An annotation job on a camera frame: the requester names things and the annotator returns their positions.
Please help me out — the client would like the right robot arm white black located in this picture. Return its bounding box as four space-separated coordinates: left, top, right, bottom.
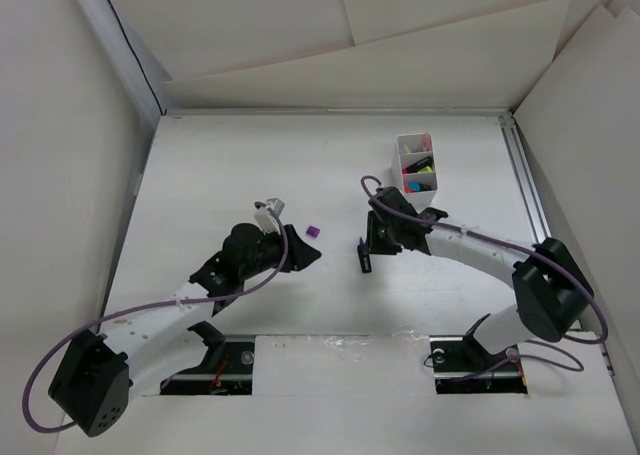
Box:
366 186 596 369

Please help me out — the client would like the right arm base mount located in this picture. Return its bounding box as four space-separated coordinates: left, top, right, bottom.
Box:
423 315 528 395

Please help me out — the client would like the purple tip black highlighter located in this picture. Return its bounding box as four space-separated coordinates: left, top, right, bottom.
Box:
357 238 372 274

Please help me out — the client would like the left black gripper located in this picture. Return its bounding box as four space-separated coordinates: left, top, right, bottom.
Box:
239 224 318 281

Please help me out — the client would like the yellow cap black highlighter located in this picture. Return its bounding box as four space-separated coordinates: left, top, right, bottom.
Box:
402 156 434 174

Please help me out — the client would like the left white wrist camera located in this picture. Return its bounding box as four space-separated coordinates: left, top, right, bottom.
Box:
254 198 285 234

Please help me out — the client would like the aluminium rail right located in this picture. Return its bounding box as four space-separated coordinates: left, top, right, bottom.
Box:
497 114 584 331

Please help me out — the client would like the pink cap black highlighter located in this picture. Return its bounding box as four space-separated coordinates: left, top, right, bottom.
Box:
402 160 429 174

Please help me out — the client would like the pink clear pen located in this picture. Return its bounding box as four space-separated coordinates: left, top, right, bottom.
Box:
422 133 433 152

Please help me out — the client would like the purple highlighter cap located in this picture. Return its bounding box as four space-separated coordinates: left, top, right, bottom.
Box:
305 226 320 239

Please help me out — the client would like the white compartment pen holder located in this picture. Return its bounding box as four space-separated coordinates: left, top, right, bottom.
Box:
391 132 438 210

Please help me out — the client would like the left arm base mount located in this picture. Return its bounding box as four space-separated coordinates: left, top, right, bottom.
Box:
159 322 256 396

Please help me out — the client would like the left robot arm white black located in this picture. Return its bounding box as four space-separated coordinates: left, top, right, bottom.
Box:
49 223 321 437

